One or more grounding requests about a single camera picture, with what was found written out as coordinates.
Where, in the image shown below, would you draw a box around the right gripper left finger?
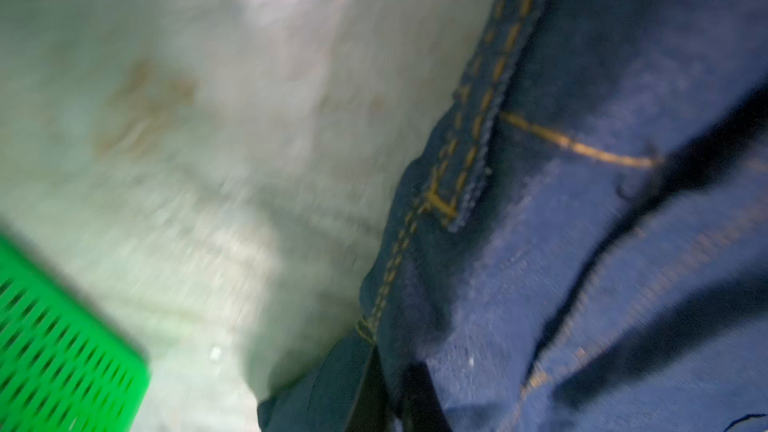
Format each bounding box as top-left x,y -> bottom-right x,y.
344,348 -> 390,432

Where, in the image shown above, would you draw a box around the dark blue denim trousers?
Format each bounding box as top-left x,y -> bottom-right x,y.
258,0 -> 767,431

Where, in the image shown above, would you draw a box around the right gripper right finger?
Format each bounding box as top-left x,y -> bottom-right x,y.
401,363 -> 452,432

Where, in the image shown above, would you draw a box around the green plastic basket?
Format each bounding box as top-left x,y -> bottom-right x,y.
1,239 -> 150,431

